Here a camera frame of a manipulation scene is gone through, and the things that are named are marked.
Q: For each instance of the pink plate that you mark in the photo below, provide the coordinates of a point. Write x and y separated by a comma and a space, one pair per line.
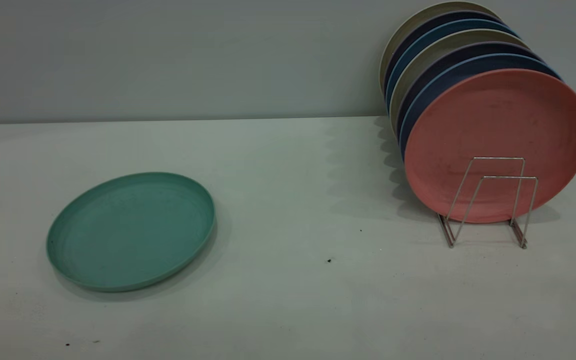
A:
493, 120

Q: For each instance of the green plate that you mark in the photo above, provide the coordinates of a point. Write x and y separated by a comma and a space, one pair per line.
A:
128, 230

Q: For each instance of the navy plate with blue rim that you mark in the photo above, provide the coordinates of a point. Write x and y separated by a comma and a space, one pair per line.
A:
443, 84

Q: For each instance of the dark purple plate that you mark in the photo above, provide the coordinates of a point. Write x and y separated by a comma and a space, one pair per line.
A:
443, 64
413, 35

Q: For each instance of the beige plate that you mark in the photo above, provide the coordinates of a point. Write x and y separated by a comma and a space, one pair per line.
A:
402, 31
430, 52

